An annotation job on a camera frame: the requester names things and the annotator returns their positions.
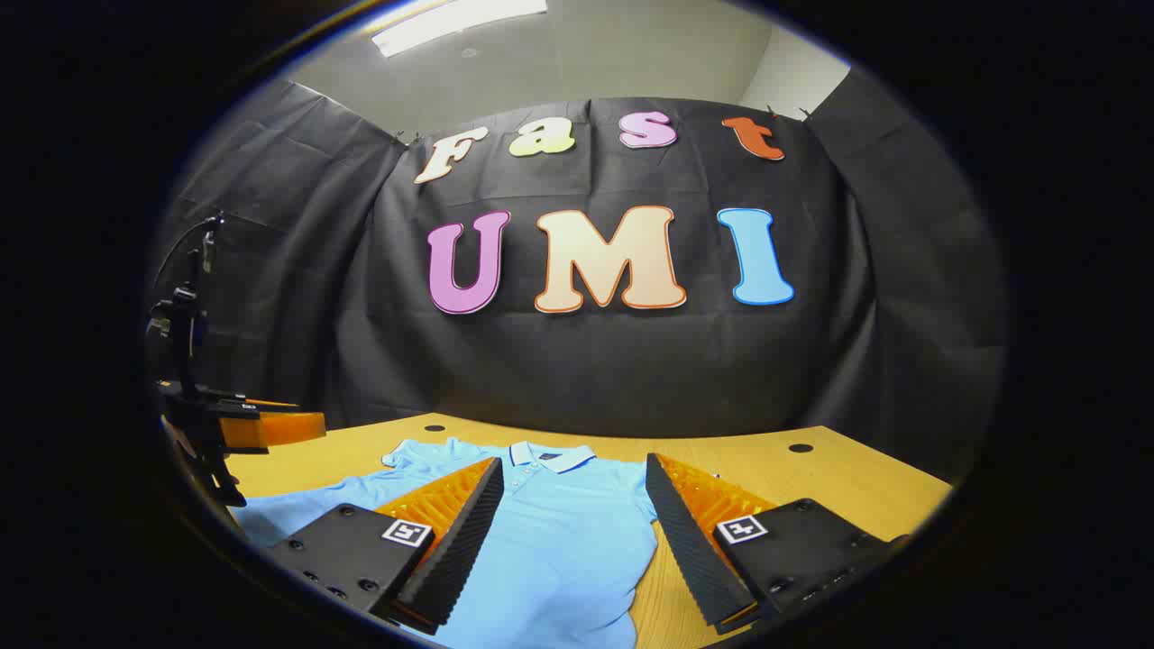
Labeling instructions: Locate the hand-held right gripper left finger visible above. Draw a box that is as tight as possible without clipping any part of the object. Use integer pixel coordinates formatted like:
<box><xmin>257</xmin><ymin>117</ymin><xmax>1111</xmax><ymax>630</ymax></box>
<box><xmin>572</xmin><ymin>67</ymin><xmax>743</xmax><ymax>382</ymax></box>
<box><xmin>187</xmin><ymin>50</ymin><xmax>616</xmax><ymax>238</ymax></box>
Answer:
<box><xmin>266</xmin><ymin>457</ymin><xmax>506</xmax><ymax>635</ymax></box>

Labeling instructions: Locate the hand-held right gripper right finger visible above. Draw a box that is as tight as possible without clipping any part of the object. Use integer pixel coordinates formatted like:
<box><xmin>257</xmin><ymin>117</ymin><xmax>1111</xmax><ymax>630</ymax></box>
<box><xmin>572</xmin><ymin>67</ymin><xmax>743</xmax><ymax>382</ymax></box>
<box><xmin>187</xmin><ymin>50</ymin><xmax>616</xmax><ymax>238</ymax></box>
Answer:
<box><xmin>646</xmin><ymin>453</ymin><xmax>911</xmax><ymax>635</ymax></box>

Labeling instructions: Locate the light blue T-shirt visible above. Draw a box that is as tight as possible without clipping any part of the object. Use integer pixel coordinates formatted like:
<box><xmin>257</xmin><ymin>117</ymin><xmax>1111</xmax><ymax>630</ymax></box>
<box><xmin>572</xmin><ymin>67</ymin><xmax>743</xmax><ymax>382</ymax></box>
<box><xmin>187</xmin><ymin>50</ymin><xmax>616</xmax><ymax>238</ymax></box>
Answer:
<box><xmin>230</xmin><ymin>437</ymin><xmax>659</xmax><ymax>649</ymax></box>

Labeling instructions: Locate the black backdrop cloth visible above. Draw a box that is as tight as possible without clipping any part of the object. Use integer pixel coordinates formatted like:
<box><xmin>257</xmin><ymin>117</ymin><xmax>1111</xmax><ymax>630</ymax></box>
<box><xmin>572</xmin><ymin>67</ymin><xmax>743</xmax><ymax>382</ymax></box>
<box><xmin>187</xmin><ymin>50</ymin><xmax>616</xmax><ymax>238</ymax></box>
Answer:
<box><xmin>149</xmin><ymin>68</ymin><xmax>1006</xmax><ymax>488</ymax></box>

